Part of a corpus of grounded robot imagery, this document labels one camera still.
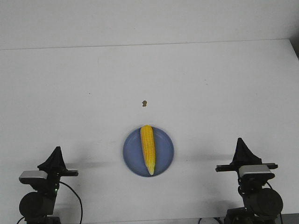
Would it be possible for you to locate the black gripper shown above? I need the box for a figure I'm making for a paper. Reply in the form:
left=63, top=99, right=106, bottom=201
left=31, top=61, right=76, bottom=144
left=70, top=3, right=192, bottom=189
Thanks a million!
left=215, top=138, right=278, bottom=173
left=37, top=146, right=78, bottom=187

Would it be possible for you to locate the blue round plate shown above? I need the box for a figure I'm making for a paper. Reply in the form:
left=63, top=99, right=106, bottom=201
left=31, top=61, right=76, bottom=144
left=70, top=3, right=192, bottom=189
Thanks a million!
left=122, top=127, right=174, bottom=177

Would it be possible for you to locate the yellow corn cob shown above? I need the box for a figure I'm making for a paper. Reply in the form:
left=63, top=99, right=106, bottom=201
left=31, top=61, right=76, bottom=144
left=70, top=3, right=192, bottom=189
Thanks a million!
left=140, top=125, right=156, bottom=176

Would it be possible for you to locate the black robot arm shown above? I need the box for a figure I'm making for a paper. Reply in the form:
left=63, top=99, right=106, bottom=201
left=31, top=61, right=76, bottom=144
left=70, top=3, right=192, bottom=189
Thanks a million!
left=19, top=146, right=83, bottom=224
left=215, top=138, right=283, bottom=224

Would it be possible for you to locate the small brown crumb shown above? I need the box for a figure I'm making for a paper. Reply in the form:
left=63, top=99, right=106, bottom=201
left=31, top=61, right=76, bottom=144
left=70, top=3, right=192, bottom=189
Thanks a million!
left=142, top=100, right=147, bottom=107

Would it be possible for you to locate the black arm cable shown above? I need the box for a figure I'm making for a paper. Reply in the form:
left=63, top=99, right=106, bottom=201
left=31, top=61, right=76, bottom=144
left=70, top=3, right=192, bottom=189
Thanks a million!
left=16, top=181, right=83, bottom=224
left=266, top=181, right=284, bottom=224

